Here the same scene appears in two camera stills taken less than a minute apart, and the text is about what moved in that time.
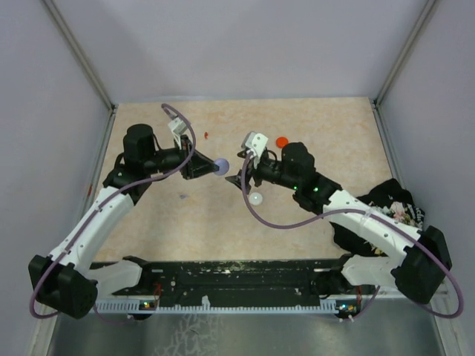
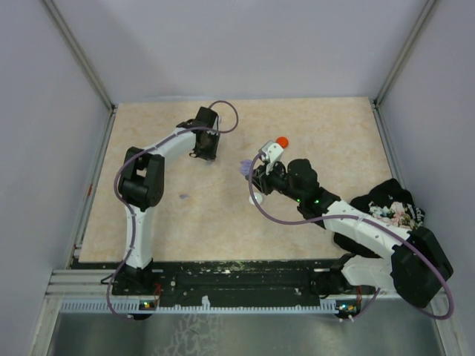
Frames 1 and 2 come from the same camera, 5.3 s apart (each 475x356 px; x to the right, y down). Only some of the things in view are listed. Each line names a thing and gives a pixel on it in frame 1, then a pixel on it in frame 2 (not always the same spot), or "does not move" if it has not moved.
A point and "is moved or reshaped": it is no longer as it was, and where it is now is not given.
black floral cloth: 390,198 does not move
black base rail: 238,281 does not move
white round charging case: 255,199 does not move
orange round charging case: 281,142 does not move
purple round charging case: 223,166 is moved or reshaped
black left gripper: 200,165 → 210,154
